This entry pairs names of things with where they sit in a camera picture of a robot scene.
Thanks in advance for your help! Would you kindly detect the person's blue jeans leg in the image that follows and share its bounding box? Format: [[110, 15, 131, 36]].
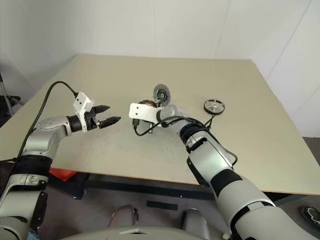
[[26, 228, 40, 240]]

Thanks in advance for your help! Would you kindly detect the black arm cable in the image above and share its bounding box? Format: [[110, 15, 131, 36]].
[[9, 81, 77, 166], [133, 113, 238, 167]]

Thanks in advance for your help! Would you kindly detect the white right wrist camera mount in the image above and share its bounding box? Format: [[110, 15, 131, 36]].
[[128, 101, 164, 124]]

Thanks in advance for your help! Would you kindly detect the grey robot torso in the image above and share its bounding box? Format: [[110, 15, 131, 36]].
[[58, 224, 226, 240]]

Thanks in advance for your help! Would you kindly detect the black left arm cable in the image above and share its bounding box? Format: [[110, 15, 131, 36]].
[[9, 81, 77, 166]]

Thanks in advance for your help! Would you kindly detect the black table frame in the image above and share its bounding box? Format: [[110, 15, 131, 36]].
[[48, 169, 218, 201]]

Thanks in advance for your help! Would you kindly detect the grey motor housing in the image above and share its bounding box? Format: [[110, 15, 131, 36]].
[[137, 98, 158, 109]]

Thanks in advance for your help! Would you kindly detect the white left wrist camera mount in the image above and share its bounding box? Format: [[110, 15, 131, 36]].
[[72, 91, 96, 134]]

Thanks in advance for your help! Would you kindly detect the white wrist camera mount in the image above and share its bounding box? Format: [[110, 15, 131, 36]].
[[128, 101, 164, 124], [72, 91, 96, 134]]

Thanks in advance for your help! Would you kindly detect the grey rounded shape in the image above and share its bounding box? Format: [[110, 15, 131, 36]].
[[183, 208, 209, 235], [111, 203, 139, 229]]

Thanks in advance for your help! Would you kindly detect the silver spoked rotor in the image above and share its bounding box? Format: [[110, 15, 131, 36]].
[[203, 99, 226, 116]]

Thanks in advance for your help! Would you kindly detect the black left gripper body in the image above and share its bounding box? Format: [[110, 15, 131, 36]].
[[83, 111, 102, 133]]

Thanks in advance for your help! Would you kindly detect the black white sneaker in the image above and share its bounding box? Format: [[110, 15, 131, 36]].
[[298, 204, 320, 226]]

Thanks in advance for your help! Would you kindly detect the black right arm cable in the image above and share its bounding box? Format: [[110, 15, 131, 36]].
[[133, 113, 238, 167]]

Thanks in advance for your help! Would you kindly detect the orange object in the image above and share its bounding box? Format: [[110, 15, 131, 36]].
[[48, 167, 76, 183]]

